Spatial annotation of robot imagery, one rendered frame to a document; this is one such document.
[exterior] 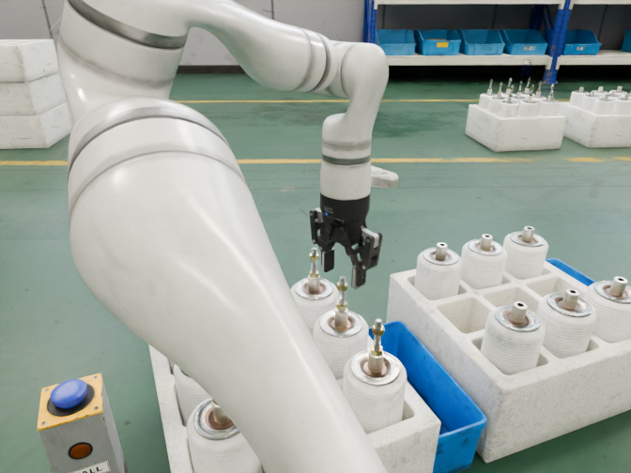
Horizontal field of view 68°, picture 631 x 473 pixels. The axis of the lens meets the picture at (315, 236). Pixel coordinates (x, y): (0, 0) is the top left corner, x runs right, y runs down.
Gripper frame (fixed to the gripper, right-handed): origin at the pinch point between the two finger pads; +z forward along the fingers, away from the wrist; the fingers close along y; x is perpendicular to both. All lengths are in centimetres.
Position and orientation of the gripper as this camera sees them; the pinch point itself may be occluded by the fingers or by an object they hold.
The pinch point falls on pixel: (342, 271)
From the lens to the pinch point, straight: 76.4
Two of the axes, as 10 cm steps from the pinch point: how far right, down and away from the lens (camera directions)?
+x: 7.5, -3.0, 5.9
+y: 6.6, 3.4, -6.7
